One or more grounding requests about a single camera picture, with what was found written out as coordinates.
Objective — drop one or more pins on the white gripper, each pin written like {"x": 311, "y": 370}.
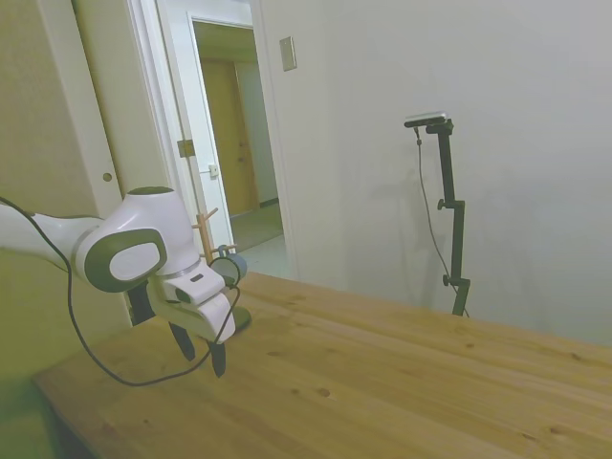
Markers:
{"x": 201, "y": 306}

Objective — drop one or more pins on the blue enamel mug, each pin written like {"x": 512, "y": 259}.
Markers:
{"x": 242, "y": 268}

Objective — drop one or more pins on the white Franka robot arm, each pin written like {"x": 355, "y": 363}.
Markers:
{"x": 143, "y": 225}

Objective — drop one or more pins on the wooden mug tree black base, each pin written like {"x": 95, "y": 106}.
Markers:
{"x": 205, "y": 239}

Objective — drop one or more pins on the white door latch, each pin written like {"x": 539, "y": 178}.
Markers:
{"x": 213, "y": 170}

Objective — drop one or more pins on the brass door strike plate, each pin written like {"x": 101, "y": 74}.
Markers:
{"x": 185, "y": 148}

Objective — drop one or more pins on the brown wooden door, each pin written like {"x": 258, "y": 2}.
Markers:
{"x": 229, "y": 143}

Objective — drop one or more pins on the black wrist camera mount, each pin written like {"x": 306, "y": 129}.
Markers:
{"x": 141, "y": 306}

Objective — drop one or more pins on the white door frame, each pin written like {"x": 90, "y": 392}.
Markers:
{"x": 282, "y": 191}

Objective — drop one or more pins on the black articulated camera stand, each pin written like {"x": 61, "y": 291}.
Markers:
{"x": 449, "y": 177}

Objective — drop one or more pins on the beige wall switch plate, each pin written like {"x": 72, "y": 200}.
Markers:
{"x": 288, "y": 53}

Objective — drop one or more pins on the black stereo camera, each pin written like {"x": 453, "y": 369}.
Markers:
{"x": 425, "y": 118}

